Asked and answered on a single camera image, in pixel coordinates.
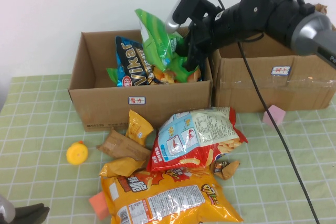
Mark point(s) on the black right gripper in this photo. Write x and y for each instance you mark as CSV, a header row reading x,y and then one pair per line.
x,y
220,28

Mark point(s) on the green cucumber potato chip bag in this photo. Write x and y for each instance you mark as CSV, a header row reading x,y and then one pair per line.
x,y
155,40

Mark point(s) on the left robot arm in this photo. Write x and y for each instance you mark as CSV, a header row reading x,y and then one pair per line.
x,y
8,208

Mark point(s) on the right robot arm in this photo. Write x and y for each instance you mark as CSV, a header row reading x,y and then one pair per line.
x,y
309,32

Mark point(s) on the green snack bag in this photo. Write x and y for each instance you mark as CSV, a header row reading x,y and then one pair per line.
x,y
112,73

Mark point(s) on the small yellow snack packet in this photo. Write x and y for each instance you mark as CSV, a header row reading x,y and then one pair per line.
x,y
120,167
137,128

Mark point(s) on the small black orange snack packet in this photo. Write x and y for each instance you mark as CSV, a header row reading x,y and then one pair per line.
x,y
225,169

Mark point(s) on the large orange snack bag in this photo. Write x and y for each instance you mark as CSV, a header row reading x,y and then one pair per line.
x,y
170,203

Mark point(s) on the blue black Vikas chip bag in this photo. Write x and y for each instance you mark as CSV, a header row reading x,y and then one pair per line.
x,y
134,61

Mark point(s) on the taped cardboard box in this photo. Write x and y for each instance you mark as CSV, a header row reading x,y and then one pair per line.
x,y
249,87

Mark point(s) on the red white shrimp chips bag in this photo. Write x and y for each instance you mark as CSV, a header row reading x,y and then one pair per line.
x,y
194,134

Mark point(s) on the pink foam cube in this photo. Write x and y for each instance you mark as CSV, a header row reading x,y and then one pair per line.
x,y
270,119

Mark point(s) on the cardboard box with printed text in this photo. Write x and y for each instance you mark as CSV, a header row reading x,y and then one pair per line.
x,y
105,108

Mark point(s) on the brown cracker packet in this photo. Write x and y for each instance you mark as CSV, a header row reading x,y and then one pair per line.
x,y
123,146

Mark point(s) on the yellow duck toy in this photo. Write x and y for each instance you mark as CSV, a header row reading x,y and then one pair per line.
x,y
77,153

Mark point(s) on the green checkered tablecloth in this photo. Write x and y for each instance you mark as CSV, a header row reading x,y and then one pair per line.
x,y
39,129

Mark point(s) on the orange foam block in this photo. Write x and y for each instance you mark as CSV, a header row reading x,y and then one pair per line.
x,y
99,205

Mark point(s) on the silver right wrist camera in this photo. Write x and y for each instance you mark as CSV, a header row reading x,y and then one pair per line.
x,y
174,16

